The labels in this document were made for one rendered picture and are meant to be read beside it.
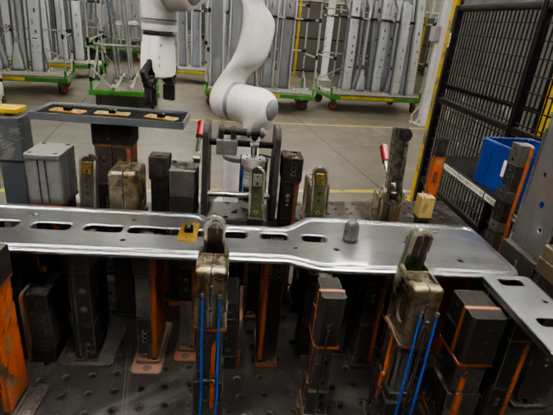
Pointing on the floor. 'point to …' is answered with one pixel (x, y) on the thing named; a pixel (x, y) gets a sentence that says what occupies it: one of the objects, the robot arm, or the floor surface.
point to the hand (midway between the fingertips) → (160, 98)
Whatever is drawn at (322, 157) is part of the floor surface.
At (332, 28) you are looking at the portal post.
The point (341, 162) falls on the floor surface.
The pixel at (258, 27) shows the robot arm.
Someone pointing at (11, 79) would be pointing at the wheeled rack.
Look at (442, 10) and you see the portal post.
